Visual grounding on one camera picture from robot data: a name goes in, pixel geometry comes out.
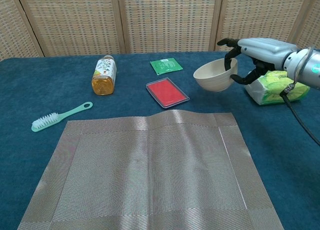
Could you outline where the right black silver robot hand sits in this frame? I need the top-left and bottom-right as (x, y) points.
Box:
(216, 37), (300, 86)

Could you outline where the beige round bowl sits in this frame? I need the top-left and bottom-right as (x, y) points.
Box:
(192, 58), (239, 92)

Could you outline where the brown woven placemat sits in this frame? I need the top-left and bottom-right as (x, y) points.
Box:
(17, 109), (285, 230)

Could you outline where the green yellow tissue pack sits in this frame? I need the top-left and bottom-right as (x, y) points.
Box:
(244, 70), (311, 106)

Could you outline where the woven bamboo folding screen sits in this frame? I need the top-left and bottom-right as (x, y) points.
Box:
(0, 0), (320, 58)

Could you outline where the green square sachet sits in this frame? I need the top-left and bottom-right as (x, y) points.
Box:
(149, 58), (184, 76)

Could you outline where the red ink pad clear case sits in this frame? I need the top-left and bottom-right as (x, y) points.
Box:
(145, 77), (191, 109)

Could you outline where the tea bottle with printed label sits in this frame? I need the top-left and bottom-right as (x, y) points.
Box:
(91, 55), (118, 96)

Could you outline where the mint green scrub brush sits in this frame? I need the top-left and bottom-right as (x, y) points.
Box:
(31, 101), (94, 133)

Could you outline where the teal carpet table cover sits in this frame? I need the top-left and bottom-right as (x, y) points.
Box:
(0, 49), (320, 230)

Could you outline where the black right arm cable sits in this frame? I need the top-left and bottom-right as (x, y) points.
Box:
(279, 47), (320, 147)

